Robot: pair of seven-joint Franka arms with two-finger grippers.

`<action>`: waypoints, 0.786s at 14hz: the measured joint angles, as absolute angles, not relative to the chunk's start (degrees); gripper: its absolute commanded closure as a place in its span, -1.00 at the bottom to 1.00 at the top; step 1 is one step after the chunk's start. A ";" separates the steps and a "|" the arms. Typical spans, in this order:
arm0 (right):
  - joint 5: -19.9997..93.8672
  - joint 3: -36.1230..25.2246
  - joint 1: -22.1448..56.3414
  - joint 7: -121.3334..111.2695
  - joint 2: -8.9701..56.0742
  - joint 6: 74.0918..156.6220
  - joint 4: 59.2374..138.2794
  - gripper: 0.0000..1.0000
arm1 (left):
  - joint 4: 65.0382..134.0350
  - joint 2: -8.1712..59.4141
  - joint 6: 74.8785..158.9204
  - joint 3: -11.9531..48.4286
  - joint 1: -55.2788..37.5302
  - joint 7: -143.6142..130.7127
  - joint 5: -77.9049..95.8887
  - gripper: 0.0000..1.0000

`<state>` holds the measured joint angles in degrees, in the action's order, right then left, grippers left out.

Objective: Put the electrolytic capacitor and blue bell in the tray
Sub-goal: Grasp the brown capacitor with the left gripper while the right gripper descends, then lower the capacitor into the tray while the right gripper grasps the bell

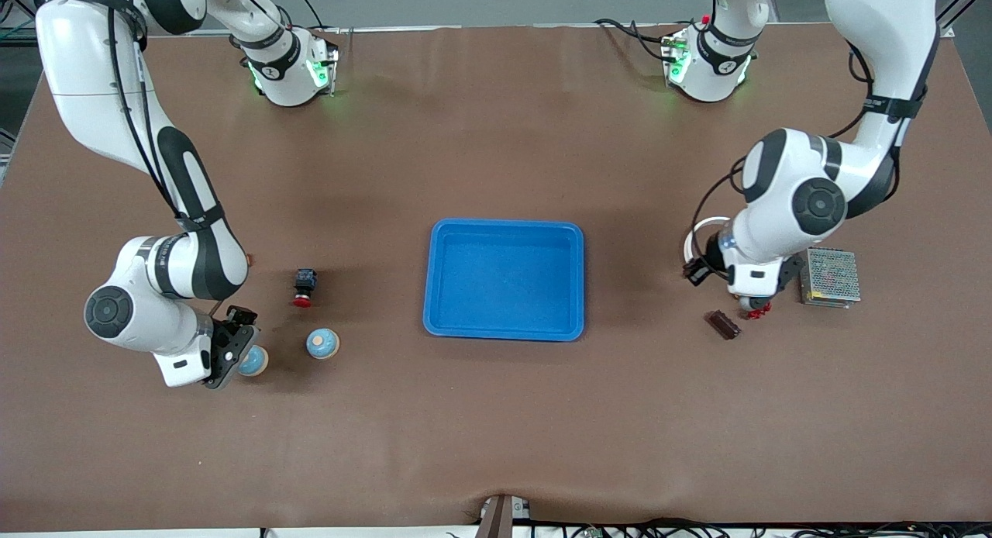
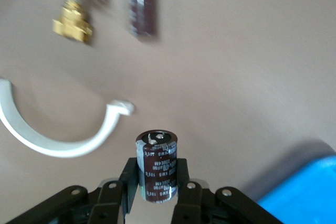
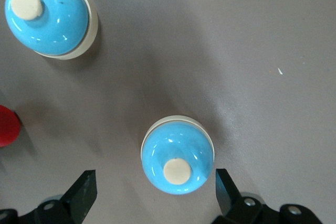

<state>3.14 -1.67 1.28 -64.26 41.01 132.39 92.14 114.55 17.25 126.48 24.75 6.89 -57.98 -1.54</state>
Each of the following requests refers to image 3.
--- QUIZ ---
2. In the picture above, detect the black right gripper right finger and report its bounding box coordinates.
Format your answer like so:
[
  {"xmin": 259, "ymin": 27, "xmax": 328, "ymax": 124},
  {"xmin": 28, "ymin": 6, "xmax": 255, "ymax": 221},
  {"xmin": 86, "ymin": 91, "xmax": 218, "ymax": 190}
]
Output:
[{"xmin": 211, "ymin": 168, "xmax": 322, "ymax": 224}]

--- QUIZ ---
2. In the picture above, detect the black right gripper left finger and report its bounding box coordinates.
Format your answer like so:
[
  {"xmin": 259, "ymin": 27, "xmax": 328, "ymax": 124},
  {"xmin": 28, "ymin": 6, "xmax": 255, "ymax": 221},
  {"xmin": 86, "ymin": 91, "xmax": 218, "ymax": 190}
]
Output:
[{"xmin": 0, "ymin": 170, "xmax": 98, "ymax": 224}]

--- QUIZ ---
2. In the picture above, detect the blue desk bell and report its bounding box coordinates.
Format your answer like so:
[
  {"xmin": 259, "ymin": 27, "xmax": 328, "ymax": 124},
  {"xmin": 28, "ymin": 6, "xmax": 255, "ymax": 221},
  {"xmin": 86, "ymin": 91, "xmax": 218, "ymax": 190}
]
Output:
[
  {"xmin": 140, "ymin": 115, "xmax": 216, "ymax": 195},
  {"xmin": 4, "ymin": 0, "xmax": 99, "ymax": 61}
]

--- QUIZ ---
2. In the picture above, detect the brown table mat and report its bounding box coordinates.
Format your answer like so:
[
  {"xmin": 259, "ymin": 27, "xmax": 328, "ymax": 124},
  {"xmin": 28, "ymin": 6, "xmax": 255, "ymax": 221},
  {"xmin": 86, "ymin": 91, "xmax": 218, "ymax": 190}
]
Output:
[{"xmin": 0, "ymin": 0, "xmax": 336, "ymax": 224}]

